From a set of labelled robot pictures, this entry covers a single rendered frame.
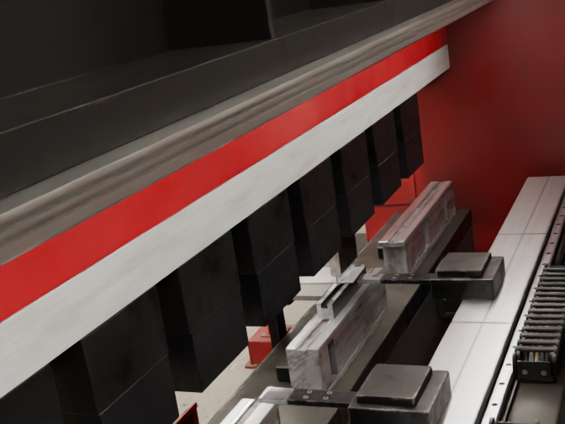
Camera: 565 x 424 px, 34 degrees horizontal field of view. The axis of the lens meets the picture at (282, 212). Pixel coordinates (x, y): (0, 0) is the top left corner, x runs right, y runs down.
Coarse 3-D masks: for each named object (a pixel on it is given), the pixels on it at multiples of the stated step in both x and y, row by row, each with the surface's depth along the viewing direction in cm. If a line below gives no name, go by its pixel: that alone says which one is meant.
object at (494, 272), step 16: (448, 256) 167; (464, 256) 165; (480, 256) 164; (448, 272) 159; (464, 272) 158; (480, 272) 157; (496, 272) 159; (432, 288) 160; (448, 288) 159; (464, 288) 158; (480, 288) 157; (496, 288) 158
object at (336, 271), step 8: (344, 240) 170; (352, 240) 174; (344, 248) 170; (352, 248) 174; (336, 256) 167; (344, 256) 170; (352, 256) 174; (336, 264) 168; (344, 264) 170; (352, 264) 177; (336, 272) 168; (344, 272) 172; (336, 280) 169
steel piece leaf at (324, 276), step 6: (324, 270) 179; (318, 276) 176; (324, 276) 175; (330, 276) 175; (300, 282) 174; (306, 282) 174; (312, 282) 173; (318, 282) 173; (324, 282) 172; (330, 282) 172
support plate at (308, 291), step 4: (328, 264) 182; (300, 284) 173; (304, 284) 173; (308, 284) 173; (312, 284) 172; (316, 284) 172; (320, 284) 172; (324, 284) 172; (328, 284) 171; (332, 284) 171; (304, 288) 171; (308, 288) 171; (312, 288) 171; (316, 288) 170; (320, 288) 170; (324, 288) 170; (328, 288) 170; (300, 292) 170; (304, 292) 169; (308, 292) 169; (312, 292) 169; (316, 292) 168; (320, 292) 168; (324, 292) 168; (296, 296) 168; (300, 296) 168; (304, 296) 168; (308, 296) 167; (312, 296) 167; (316, 296) 167; (320, 296) 166
